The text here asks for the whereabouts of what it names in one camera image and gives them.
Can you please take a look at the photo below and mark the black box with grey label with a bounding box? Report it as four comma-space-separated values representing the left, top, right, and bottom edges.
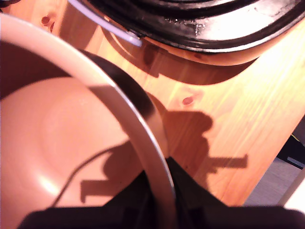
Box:
276, 124, 305, 169

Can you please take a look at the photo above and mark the metal pot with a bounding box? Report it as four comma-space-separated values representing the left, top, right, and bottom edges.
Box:
0, 13, 178, 229

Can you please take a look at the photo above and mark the white furniture panel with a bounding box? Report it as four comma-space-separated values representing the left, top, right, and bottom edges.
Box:
283, 175, 305, 212

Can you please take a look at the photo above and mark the large black rice cooker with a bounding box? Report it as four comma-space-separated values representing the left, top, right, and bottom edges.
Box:
81, 0, 305, 66

